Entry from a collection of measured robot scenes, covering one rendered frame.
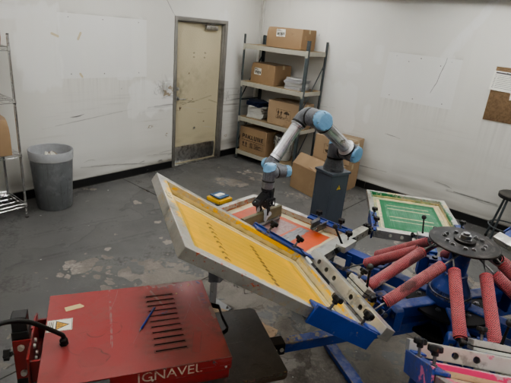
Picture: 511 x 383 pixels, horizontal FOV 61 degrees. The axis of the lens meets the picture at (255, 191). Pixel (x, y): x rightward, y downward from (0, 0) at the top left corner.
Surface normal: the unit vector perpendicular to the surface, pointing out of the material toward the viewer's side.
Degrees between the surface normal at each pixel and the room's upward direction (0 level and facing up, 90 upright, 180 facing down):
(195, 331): 0
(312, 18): 90
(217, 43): 90
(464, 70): 90
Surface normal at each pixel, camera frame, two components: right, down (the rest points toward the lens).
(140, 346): 0.09, -0.93
